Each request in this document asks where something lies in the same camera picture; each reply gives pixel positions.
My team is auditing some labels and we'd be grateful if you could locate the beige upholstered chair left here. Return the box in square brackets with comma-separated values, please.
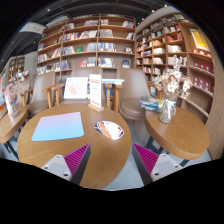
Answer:
[21, 72, 56, 118]

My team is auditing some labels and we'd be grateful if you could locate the beige upholstered chair right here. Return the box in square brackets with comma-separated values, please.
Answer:
[117, 68, 150, 120]

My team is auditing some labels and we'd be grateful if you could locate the wooden chair behind table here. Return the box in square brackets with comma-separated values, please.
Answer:
[45, 67, 123, 112]

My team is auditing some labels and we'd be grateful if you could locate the wooden bookshelf right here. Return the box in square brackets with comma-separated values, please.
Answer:
[136, 12, 215, 124]

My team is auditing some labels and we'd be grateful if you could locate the distant wooden bookshelf left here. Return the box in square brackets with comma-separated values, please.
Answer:
[8, 56, 25, 82]

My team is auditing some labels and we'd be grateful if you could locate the yellow poster on shelf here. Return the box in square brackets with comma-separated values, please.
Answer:
[190, 29, 209, 51]

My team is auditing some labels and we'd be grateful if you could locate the round wooden right table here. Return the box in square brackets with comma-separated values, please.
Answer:
[144, 107, 210, 160]

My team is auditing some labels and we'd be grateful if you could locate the white sign on wooden stand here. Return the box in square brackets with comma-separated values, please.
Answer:
[89, 74, 103, 111]

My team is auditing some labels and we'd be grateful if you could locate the round wooden centre table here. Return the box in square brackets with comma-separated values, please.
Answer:
[17, 103, 131, 189]

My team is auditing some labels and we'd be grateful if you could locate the blue pink gradient mouse pad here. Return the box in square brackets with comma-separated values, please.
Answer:
[31, 112, 84, 141]

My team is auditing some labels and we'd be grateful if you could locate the white framed picture card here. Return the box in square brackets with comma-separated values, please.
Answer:
[64, 77, 88, 99]

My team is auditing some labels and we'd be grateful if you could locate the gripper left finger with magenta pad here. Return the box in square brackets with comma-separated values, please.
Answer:
[42, 144, 91, 185]

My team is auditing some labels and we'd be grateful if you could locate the glass vase on right table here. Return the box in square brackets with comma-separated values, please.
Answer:
[158, 96, 177, 124]

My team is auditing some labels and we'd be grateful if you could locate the stack of books right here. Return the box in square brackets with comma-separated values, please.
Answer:
[140, 97, 163, 112]

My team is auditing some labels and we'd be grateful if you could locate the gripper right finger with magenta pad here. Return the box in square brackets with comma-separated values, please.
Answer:
[132, 144, 182, 185]

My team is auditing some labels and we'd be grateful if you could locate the glass vase on table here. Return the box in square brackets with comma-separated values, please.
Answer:
[6, 99, 18, 118]
[158, 96, 177, 124]

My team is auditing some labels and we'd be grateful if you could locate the glass vase on left table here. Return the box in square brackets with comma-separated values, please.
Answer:
[6, 99, 18, 118]

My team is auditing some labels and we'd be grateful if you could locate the round wooden table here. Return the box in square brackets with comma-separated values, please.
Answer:
[144, 107, 210, 160]
[17, 103, 131, 189]
[0, 106, 28, 144]

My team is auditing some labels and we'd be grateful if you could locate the round wooden left table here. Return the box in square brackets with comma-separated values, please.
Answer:
[0, 106, 28, 144]

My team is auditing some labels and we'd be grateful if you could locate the dried flower bouquet right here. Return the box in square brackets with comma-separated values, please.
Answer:
[154, 55, 193, 98]

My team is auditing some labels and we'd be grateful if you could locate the dried flower bouquet left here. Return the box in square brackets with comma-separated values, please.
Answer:
[4, 71, 30, 101]

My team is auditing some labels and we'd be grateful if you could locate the wooden bookshelf centre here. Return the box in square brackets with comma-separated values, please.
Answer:
[37, 13, 136, 80]

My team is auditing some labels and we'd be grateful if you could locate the beige upholstered chair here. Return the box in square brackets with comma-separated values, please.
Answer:
[117, 68, 150, 120]
[21, 72, 56, 118]

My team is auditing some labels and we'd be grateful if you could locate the dried flower bouquet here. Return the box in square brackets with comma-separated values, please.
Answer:
[4, 71, 30, 101]
[154, 55, 193, 98]

